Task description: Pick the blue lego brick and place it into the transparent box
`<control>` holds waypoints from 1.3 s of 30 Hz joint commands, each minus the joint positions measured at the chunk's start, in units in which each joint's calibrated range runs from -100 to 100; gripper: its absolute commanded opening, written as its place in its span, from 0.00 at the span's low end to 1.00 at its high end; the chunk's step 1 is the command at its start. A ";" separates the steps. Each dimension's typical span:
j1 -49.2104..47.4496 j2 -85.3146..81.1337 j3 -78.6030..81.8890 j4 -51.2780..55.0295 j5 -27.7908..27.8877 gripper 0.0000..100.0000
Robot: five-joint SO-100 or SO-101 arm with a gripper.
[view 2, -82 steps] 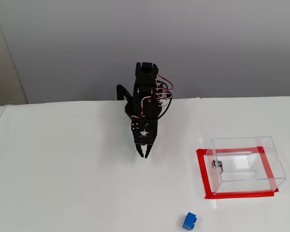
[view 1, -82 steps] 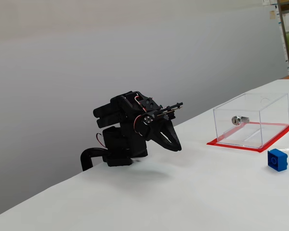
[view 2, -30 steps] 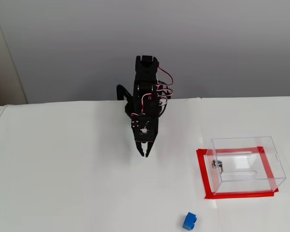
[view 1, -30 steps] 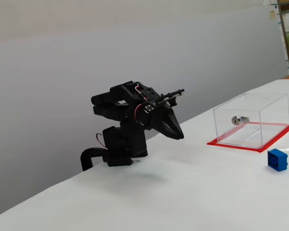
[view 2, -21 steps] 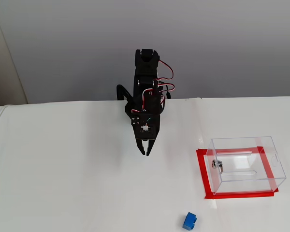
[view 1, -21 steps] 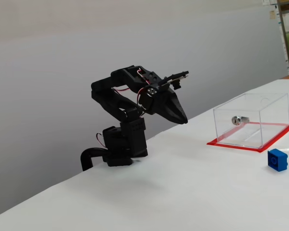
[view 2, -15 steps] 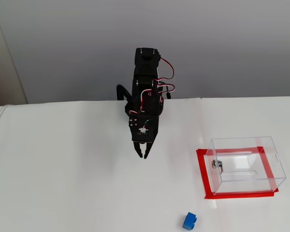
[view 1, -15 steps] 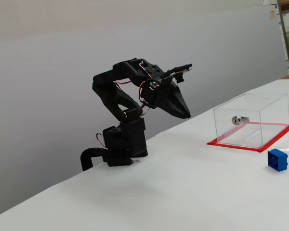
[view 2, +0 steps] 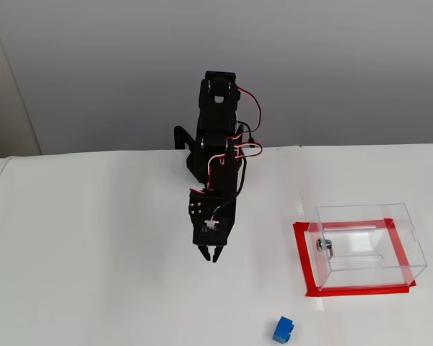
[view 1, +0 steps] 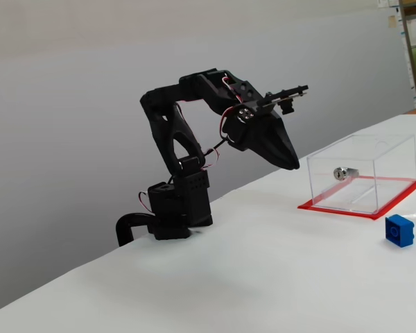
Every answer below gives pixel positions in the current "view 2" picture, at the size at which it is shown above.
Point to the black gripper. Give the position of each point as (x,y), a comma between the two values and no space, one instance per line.
(212,238)

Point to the silver cam lock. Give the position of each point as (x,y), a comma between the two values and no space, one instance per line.
(323,244)

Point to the blue lego brick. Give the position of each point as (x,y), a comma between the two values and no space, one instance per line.
(282,329)

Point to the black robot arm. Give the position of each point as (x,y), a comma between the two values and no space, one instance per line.
(216,122)

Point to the black table clamp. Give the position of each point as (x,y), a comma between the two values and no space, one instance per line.
(178,133)

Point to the transparent plastic box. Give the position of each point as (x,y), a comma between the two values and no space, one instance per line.
(364,216)

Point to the red tape rectangle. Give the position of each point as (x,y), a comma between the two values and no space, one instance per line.
(346,293)

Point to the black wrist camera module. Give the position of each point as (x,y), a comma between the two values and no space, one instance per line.
(211,234)

